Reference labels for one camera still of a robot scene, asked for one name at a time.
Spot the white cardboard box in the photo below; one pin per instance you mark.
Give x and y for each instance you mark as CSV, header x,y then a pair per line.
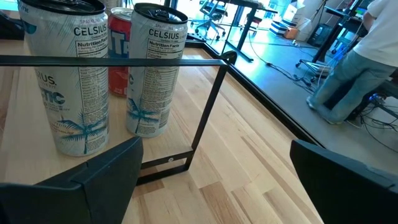
x,y
293,11

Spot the person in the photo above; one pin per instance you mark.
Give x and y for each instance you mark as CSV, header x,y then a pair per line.
x,y
357,77

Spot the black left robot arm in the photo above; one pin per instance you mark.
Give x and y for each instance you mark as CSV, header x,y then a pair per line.
x,y
9,28

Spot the black office chair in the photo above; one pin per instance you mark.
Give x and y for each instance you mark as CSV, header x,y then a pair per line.
x,y
210,18

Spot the black metal table frame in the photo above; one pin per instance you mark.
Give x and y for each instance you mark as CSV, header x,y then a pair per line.
x,y
278,113

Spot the white stacked trays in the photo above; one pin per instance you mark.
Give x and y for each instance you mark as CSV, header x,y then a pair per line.
x,y
278,28

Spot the Celsius Arctic Vibe can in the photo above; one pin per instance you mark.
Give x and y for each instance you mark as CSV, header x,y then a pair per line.
x,y
152,87
65,93

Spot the black metal shelf end frame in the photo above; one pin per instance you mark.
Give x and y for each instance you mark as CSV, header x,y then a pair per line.
x,y
214,93

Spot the red Fanta can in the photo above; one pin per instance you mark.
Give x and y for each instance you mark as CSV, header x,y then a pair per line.
x,y
118,40

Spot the orange box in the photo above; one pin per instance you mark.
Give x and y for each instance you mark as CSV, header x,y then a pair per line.
x,y
291,33

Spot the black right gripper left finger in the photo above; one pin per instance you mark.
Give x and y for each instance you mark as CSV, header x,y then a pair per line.
x,y
77,199

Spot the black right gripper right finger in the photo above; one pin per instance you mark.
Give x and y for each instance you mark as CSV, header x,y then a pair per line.
x,y
357,199

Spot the black standing desk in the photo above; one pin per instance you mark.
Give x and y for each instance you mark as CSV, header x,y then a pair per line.
x,y
329,40
247,29

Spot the black equipment case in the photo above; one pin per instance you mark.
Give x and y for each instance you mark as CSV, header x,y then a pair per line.
x,y
320,35

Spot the metal wheeled cart base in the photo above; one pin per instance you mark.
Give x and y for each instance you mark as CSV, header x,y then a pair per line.
x,y
314,67

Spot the black table clamp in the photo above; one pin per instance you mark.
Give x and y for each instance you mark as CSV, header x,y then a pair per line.
x,y
230,56

